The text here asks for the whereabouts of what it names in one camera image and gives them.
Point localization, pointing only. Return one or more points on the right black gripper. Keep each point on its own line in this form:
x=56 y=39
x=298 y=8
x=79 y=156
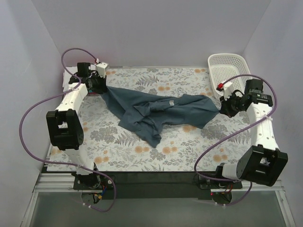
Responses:
x=226 y=109

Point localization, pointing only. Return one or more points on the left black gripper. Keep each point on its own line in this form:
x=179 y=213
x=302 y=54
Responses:
x=100 y=84

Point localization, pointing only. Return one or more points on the blue grey t shirt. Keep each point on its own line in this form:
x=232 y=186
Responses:
x=145 y=114

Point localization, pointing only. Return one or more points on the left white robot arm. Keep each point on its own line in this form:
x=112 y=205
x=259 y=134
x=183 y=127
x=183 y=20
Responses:
x=65 y=128

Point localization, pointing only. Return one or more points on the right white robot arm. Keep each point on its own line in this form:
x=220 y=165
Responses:
x=263 y=162

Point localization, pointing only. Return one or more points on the white folded t shirt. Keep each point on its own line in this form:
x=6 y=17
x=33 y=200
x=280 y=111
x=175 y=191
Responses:
x=67 y=76

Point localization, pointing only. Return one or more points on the white plastic basket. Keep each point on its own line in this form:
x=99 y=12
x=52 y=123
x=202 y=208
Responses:
x=223 y=66

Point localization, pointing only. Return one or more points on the floral table mat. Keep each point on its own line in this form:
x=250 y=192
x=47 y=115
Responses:
x=113 y=148

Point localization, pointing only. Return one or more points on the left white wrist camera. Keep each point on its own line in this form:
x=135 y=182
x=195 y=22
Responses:
x=101 y=68

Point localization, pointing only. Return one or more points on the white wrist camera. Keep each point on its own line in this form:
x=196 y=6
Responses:
x=101 y=68
x=227 y=89

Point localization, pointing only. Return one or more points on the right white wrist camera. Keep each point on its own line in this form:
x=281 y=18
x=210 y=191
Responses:
x=227 y=89

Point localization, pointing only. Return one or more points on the aluminium frame rail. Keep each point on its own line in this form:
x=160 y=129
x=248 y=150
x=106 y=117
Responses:
x=63 y=182

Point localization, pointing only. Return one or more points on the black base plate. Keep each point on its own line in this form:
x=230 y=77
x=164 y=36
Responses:
x=150 y=185

